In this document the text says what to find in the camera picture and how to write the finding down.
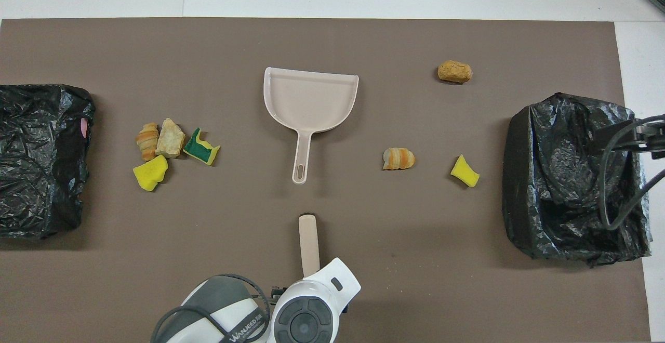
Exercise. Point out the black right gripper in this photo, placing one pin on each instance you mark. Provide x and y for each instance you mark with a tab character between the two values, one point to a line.
652	140

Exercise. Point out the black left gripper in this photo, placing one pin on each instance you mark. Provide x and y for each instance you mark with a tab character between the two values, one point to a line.
278	293

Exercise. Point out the beige brush with black bristles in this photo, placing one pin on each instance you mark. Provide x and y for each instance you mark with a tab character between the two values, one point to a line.
308	244

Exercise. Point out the green and yellow sponge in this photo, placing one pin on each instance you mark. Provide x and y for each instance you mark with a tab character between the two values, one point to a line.
200	148

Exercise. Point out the yellow sponge piece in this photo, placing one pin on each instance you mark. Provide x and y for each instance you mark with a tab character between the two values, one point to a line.
465	171
149	172

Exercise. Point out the beige bread chunk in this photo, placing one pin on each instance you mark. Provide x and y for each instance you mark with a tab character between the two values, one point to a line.
169	138

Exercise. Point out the beige plastic dustpan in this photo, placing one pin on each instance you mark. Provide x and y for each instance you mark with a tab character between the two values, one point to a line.
311	99

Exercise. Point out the striped orange croissant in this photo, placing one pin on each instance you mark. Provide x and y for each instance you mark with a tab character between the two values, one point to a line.
147	141
399	159

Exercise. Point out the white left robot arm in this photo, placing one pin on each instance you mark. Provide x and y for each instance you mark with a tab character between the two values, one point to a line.
306	312

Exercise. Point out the open black bag-lined bin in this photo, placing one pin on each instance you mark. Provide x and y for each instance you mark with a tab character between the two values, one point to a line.
561	187

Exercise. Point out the black bag-covered bin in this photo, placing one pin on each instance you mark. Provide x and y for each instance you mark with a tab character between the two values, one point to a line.
36	161

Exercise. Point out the brown bread roll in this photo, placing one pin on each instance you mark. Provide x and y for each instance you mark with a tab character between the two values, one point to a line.
454	71

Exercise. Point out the brown table mat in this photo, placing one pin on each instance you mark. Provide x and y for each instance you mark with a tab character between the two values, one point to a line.
104	291

